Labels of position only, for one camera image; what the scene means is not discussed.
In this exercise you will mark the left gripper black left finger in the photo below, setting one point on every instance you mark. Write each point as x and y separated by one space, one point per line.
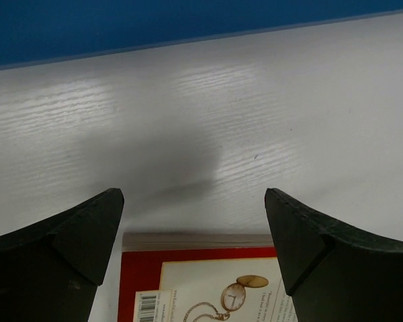
50 270

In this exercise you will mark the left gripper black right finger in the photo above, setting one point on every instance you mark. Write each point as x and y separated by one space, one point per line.
334 271

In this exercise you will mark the red bordered cream book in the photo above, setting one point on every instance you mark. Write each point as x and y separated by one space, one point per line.
201 277

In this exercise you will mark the blue and yellow bookshelf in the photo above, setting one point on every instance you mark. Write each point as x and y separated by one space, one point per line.
36 31

